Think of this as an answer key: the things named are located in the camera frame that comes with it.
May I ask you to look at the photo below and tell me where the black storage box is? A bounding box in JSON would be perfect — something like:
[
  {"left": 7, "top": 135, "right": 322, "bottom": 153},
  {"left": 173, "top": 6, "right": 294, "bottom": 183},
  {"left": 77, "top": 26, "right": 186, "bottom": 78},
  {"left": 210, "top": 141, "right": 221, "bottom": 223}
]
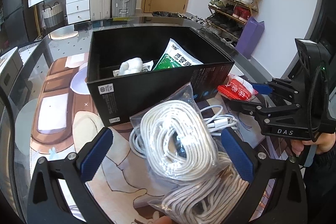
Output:
[{"left": 87, "top": 25, "right": 234, "bottom": 127}]

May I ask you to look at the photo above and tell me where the anime printed table mat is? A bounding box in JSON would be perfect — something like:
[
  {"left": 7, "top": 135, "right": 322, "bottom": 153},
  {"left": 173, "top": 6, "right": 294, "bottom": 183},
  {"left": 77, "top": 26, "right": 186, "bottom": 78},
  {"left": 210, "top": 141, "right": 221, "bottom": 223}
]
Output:
[{"left": 28, "top": 53, "right": 268, "bottom": 224}]

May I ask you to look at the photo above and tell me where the person's left hand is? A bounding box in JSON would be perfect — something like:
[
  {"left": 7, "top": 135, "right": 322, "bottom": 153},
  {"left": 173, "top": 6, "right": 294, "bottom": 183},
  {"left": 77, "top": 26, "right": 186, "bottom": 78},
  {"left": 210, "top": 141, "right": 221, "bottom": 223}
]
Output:
[{"left": 150, "top": 215, "right": 176, "bottom": 224}]

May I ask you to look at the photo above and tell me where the wooden shoe rack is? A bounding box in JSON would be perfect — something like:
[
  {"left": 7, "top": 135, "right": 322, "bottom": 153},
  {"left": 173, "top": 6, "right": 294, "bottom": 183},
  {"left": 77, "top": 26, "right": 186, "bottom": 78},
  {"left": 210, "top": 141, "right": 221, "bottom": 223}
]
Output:
[{"left": 205, "top": 0, "right": 261, "bottom": 46}]

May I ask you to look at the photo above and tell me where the white plush toy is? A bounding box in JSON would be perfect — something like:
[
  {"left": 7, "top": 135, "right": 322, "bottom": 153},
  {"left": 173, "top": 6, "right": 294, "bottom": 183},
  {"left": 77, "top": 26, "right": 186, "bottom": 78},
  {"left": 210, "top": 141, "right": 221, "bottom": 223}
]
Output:
[{"left": 118, "top": 57, "right": 143, "bottom": 76}]

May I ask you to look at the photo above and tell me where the white charging cable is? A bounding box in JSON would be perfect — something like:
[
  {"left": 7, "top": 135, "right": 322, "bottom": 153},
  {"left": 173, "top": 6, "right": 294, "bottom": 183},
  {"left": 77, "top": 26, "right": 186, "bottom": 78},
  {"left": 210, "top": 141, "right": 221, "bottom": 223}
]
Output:
[{"left": 128, "top": 104, "right": 240, "bottom": 159}]

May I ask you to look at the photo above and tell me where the red balloon glue packet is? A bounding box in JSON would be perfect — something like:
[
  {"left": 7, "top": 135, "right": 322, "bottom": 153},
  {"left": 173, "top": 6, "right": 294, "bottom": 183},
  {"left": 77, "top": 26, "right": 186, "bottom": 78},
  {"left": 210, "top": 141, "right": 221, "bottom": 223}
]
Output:
[{"left": 217, "top": 74, "right": 258, "bottom": 101}]

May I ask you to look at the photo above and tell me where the bagged plain white rope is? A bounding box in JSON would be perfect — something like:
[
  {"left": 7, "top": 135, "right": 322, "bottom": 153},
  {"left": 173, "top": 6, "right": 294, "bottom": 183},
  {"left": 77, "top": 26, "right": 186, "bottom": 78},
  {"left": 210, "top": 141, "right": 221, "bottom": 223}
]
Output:
[{"left": 128, "top": 81, "right": 229, "bottom": 185}]

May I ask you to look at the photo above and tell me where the bagged striped white rope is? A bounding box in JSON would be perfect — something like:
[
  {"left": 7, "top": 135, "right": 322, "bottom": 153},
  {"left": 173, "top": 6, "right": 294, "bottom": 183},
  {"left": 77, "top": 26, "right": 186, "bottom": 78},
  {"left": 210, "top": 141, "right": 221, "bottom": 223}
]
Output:
[{"left": 148, "top": 152, "right": 250, "bottom": 224}]

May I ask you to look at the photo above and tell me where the green white medicine packet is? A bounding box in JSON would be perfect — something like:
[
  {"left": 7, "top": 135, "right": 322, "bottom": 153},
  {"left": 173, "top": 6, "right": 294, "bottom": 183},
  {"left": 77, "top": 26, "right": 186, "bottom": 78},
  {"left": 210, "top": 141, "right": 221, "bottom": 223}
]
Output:
[{"left": 153, "top": 39, "right": 203, "bottom": 71}]

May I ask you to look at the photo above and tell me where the person's right hand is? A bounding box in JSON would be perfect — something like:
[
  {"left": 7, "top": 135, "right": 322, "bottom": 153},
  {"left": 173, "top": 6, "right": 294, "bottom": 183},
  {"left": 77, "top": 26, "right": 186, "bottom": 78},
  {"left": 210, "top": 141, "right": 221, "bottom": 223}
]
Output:
[{"left": 290, "top": 131, "right": 336, "bottom": 158}]

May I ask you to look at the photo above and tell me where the woven laundry basket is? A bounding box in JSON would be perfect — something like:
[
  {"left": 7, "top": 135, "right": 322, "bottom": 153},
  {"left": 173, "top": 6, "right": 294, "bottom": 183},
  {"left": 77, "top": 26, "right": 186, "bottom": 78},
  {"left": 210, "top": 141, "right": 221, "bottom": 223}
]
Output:
[{"left": 42, "top": 2, "right": 64, "bottom": 28}]

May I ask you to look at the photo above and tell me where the black refrigerator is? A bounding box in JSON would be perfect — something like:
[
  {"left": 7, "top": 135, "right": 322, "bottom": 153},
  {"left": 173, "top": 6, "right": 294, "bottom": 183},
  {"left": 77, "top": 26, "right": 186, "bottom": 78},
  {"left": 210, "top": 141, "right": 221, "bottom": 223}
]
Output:
[{"left": 1, "top": 0, "right": 38, "bottom": 51}]

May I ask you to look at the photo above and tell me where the purple bag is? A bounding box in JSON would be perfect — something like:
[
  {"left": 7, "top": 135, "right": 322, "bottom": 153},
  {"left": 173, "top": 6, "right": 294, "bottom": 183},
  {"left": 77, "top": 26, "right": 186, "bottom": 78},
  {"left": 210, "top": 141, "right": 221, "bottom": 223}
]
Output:
[{"left": 235, "top": 16, "right": 265, "bottom": 59}]

